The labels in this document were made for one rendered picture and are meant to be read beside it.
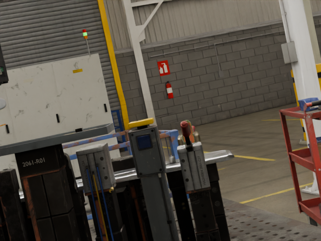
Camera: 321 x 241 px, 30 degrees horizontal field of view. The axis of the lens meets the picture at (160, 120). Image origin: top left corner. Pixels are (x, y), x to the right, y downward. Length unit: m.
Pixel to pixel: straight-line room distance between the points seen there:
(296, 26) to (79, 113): 5.11
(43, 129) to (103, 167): 8.15
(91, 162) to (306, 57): 4.13
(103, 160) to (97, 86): 8.30
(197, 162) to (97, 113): 8.31
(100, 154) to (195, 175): 0.26
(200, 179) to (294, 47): 4.01
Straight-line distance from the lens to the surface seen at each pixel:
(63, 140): 1.41
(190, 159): 1.59
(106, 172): 1.60
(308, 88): 5.55
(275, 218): 2.15
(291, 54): 5.51
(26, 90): 9.73
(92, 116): 9.85
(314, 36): 8.83
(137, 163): 1.43
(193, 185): 1.60
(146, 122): 1.42
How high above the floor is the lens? 1.23
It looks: 3 degrees down
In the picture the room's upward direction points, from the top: 12 degrees counter-clockwise
